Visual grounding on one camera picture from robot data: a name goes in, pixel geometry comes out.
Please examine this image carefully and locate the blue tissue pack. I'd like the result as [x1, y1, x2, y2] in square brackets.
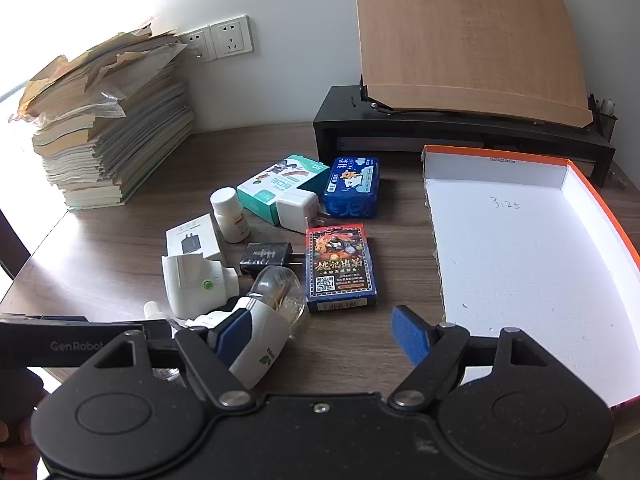
[321, 156, 381, 220]

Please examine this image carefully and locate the black monitor riser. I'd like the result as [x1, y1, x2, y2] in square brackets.
[312, 85, 617, 188]

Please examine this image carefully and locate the person's left hand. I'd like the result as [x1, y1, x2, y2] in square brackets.
[0, 421, 41, 480]

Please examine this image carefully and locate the dark brown wooden frame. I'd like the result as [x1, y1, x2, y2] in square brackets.
[0, 205, 32, 281]

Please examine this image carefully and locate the white charger cube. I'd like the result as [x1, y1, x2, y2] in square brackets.
[275, 190, 332, 233]

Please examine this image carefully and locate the orange and white cardboard box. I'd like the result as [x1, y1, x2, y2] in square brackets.
[420, 144, 640, 411]

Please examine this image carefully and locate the white wall socket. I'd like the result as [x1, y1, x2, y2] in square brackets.
[209, 15, 255, 58]
[177, 26, 218, 63]

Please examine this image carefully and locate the dark playing card box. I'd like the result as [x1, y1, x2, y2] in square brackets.
[305, 225, 380, 314]

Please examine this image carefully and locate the black power adapter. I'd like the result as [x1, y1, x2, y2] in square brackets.
[239, 242, 305, 281]

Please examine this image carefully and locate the white charger packaging box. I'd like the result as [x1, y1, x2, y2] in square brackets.
[166, 213, 227, 266]

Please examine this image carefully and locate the white pill bottle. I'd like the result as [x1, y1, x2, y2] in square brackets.
[210, 187, 251, 244]

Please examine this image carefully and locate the white repeller heater leaf print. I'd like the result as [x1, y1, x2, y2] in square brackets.
[192, 296, 292, 391]

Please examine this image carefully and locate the black mesh pen holder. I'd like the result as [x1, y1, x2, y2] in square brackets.
[586, 92, 618, 141]

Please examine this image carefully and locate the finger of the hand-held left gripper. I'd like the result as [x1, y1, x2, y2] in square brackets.
[142, 320, 176, 346]

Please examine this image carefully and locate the white plug-in repeller green button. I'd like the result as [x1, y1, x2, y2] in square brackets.
[161, 254, 242, 320]

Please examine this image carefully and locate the stack of books and papers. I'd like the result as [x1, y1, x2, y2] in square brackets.
[7, 17, 197, 210]

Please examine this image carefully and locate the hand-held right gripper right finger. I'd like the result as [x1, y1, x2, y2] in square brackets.
[389, 305, 561, 409]

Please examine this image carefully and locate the wooden reading board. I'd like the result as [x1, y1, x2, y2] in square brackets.
[352, 0, 596, 131]

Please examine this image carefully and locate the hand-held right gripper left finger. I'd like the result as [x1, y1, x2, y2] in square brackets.
[85, 308, 254, 409]

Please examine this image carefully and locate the green bandage box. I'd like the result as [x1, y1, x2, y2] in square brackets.
[236, 154, 331, 226]

